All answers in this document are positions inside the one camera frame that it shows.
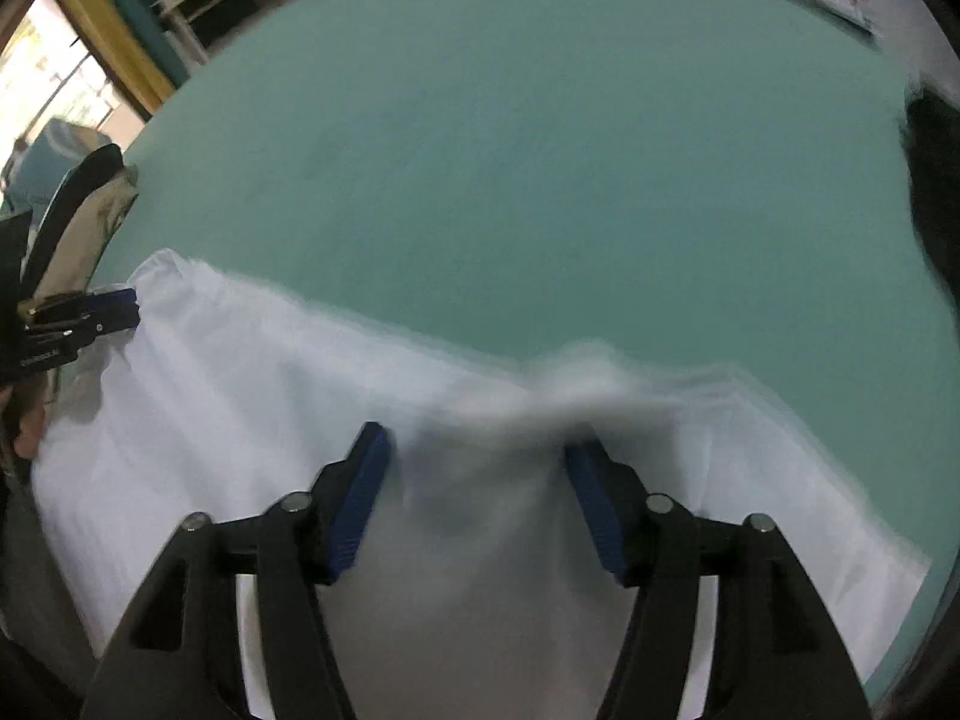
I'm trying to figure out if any white garment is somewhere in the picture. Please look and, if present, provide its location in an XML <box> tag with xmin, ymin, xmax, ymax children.
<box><xmin>32</xmin><ymin>250</ymin><xmax>929</xmax><ymax>718</ymax></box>

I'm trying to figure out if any left hand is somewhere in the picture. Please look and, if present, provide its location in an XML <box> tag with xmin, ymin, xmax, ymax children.
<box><xmin>2</xmin><ymin>372</ymin><xmax>50</xmax><ymax>461</ymax></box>

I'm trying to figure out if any green bed sheet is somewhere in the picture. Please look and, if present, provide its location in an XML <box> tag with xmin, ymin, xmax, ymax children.
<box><xmin>99</xmin><ymin>0</ymin><xmax>958</xmax><ymax>695</ymax></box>

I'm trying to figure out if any black coat with fur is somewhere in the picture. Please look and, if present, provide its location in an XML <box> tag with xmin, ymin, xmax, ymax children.
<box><xmin>901</xmin><ymin>86</ymin><xmax>960</xmax><ymax>304</ymax></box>

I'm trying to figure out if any yellow door frame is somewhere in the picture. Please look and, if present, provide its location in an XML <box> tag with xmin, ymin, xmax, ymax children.
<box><xmin>55</xmin><ymin>0</ymin><xmax>174</xmax><ymax>121</ymax></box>

